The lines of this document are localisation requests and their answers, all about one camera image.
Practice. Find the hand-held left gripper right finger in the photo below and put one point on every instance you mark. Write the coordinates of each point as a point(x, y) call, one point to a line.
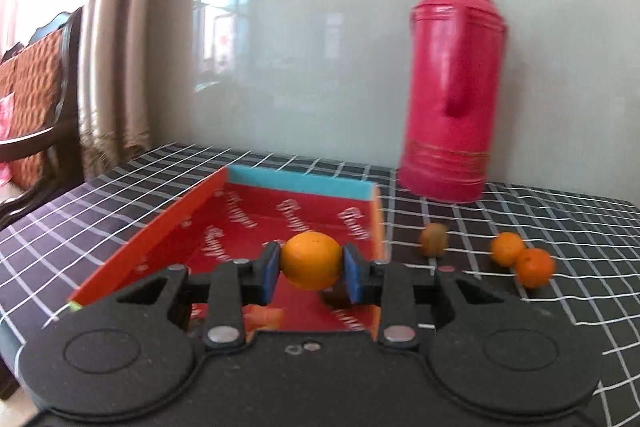
point(352, 277)

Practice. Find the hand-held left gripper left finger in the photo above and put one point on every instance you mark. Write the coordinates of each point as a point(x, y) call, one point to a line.
point(272, 274)

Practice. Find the orange mandarin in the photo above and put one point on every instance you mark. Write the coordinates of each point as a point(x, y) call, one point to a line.
point(505, 247)
point(536, 268)
point(311, 261)

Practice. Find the cylindrical carrot piece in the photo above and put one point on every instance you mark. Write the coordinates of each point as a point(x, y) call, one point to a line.
point(266, 317)

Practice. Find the colourful cardboard box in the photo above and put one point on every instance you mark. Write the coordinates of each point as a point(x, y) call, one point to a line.
point(235, 217)

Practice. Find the brown-green kiwi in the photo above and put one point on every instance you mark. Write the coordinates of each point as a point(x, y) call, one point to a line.
point(433, 239)

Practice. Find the black white checked tablecloth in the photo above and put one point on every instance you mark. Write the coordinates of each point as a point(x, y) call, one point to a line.
point(100, 217)

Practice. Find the red thermos flask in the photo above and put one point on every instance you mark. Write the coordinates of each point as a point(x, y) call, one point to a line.
point(450, 82)

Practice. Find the dark wooden chair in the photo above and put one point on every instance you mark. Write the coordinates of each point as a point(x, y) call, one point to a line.
point(70, 107)

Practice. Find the beige curtain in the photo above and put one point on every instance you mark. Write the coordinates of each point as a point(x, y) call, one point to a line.
point(120, 57)

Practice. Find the orange patterned chair cushion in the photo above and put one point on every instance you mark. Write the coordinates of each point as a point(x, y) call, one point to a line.
point(35, 97)

